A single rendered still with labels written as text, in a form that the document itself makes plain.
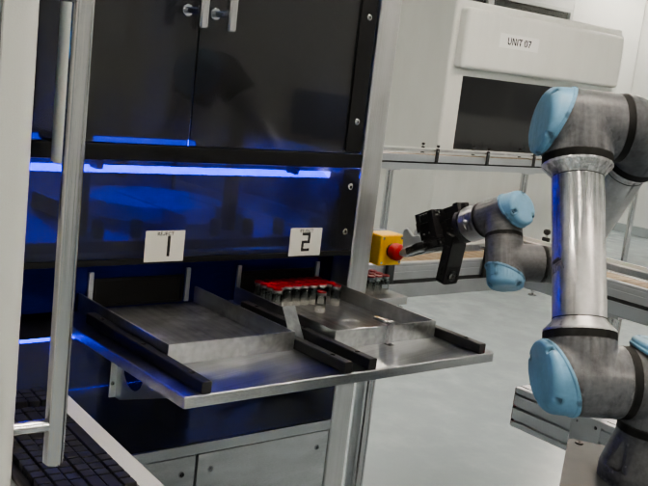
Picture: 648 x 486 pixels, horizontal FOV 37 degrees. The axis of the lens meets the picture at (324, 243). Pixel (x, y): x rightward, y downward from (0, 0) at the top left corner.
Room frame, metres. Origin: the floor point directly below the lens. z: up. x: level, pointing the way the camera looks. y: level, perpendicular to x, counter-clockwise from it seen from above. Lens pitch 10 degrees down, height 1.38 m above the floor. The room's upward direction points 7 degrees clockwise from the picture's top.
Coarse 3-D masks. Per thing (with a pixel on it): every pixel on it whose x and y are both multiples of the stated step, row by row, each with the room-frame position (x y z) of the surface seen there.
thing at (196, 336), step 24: (96, 312) 1.70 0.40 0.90; (120, 312) 1.78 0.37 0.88; (144, 312) 1.80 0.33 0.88; (168, 312) 1.82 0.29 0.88; (192, 312) 1.84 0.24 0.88; (216, 312) 1.86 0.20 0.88; (240, 312) 1.80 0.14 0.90; (144, 336) 1.57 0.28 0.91; (168, 336) 1.67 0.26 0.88; (192, 336) 1.68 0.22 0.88; (216, 336) 1.70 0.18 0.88; (240, 336) 1.72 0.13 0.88; (264, 336) 1.63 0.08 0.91; (288, 336) 1.66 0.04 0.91; (192, 360) 1.54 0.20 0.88
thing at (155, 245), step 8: (152, 232) 1.77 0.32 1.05; (160, 232) 1.78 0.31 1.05; (168, 232) 1.79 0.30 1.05; (176, 232) 1.80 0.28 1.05; (184, 232) 1.81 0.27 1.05; (152, 240) 1.77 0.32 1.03; (160, 240) 1.78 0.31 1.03; (176, 240) 1.80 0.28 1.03; (152, 248) 1.77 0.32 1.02; (160, 248) 1.78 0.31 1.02; (176, 248) 1.80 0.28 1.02; (144, 256) 1.76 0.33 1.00; (152, 256) 1.77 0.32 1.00; (160, 256) 1.78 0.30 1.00; (168, 256) 1.79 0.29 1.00; (176, 256) 1.81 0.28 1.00
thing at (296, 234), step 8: (296, 232) 1.99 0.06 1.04; (312, 232) 2.02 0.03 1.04; (320, 232) 2.03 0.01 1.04; (296, 240) 1.99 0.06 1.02; (312, 240) 2.02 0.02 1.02; (320, 240) 2.03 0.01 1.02; (288, 248) 1.98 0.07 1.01; (296, 248) 1.99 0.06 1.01; (304, 248) 2.01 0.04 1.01; (312, 248) 2.02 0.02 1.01
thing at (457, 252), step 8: (448, 232) 2.01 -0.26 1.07; (448, 240) 2.00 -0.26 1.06; (456, 240) 2.00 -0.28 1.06; (448, 248) 2.00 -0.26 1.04; (456, 248) 2.00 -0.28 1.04; (464, 248) 2.02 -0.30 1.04; (448, 256) 2.00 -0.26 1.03; (456, 256) 2.01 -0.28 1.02; (440, 264) 2.01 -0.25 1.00; (448, 264) 2.00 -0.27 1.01; (456, 264) 2.02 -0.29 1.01; (440, 272) 2.01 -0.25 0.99; (448, 272) 2.01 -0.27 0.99; (456, 272) 2.02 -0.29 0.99; (440, 280) 2.01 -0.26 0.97; (448, 280) 2.01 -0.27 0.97; (456, 280) 2.03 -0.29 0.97
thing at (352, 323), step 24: (240, 288) 1.95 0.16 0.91; (312, 312) 1.95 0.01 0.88; (336, 312) 1.97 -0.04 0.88; (360, 312) 2.00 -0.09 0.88; (384, 312) 1.99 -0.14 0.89; (408, 312) 1.93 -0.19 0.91; (336, 336) 1.71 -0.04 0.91; (360, 336) 1.75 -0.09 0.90; (384, 336) 1.79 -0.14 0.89; (408, 336) 1.83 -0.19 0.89; (432, 336) 1.87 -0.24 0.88
